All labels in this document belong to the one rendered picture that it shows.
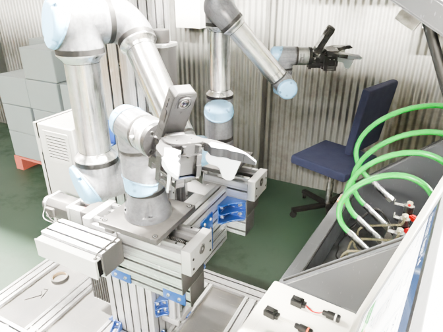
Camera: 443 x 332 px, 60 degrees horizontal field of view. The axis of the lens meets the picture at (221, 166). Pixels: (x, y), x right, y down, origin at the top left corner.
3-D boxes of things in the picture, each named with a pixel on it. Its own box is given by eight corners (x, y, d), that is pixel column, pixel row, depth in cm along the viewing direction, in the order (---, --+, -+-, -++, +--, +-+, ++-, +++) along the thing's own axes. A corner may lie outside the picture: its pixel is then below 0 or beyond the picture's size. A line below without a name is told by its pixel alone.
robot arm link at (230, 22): (219, -18, 130) (306, 88, 145) (219, -18, 140) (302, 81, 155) (194, 7, 134) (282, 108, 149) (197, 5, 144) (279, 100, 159)
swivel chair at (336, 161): (374, 205, 326) (399, 78, 279) (363, 244, 277) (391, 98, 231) (301, 190, 351) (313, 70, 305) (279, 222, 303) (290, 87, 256)
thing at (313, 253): (339, 222, 163) (344, 189, 156) (349, 225, 161) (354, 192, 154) (276, 320, 116) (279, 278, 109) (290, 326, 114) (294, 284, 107)
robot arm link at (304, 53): (296, 43, 159) (300, 49, 152) (308, 43, 159) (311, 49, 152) (295, 61, 163) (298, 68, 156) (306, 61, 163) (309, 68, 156)
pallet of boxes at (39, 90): (164, 160, 408) (155, 41, 356) (110, 195, 341) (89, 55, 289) (78, 141, 459) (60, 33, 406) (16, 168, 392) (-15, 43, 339)
